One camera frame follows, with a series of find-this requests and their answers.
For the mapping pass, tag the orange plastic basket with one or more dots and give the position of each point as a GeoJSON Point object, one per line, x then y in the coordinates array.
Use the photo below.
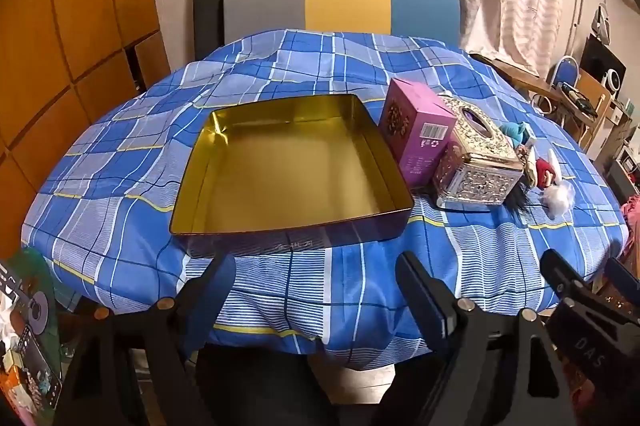
{"type": "Point", "coordinates": [10, 388]}

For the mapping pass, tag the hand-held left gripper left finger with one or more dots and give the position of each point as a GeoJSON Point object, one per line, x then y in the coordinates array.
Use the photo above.
{"type": "Point", "coordinates": [216, 288]}

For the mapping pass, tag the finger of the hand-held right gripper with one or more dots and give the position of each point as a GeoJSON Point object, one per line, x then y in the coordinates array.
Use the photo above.
{"type": "Point", "coordinates": [562, 271]}
{"type": "Point", "coordinates": [625, 278]}

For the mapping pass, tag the grey yellow blue chair back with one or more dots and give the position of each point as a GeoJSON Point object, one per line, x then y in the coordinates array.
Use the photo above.
{"type": "Point", "coordinates": [345, 1]}

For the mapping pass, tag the wooden side desk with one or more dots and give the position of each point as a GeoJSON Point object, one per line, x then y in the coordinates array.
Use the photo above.
{"type": "Point", "coordinates": [520, 78]}

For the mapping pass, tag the wooden wardrobe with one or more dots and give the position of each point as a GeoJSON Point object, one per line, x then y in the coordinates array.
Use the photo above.
{"type": "Point", "coordinates": [75, 31]}

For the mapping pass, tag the purple cardboard box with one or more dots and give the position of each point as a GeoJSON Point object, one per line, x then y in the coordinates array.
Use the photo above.
{"type": "Point", "coordinates": [415, 126]}

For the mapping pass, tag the pink fluffy cloth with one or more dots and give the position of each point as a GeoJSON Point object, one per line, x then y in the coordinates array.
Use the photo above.
{"type": "Point", "coordinates": [631, 216]}

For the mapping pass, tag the black monitor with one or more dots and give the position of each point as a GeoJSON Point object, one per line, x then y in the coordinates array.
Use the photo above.
{"type": "Point", "coordinates": [602, 58]}

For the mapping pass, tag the dark phone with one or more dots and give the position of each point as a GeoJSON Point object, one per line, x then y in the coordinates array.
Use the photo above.
{"type": "Point", "coordinates": [40, 366]}

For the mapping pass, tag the gold metal tin tray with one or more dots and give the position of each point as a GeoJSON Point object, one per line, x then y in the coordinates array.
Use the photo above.
{"type": "Point", "coordinates": [280, 166]}

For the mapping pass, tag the red plush doll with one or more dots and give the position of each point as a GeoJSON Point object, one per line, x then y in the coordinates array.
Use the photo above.
{"type": "Point", "coordinates": [545, 168]}

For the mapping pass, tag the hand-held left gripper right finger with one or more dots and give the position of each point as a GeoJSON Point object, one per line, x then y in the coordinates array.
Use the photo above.
{"type": "Point", "coordinates": [434, 311]}

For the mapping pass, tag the round green glass table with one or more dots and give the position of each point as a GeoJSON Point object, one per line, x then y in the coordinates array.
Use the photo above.
{"type": "Point", "coordinates": [37, 301]}

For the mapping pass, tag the blue teddy bear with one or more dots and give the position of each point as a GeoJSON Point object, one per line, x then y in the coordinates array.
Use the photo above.
{"type": "Point", "coordinates": [512, 131]}

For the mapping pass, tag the ornate silver tissue box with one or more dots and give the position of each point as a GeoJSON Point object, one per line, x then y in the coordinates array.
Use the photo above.
{"type": "Point", "coordinates": [475, 171]}

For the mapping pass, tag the black rolled mat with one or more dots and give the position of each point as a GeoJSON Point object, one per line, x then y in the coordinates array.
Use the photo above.
{"type": "Point", "coordinates": [207, 11]}

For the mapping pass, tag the blue plaid bed sheet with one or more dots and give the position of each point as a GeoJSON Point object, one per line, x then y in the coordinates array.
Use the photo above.
{"type": "Point", "coordinates": [150, 166]}

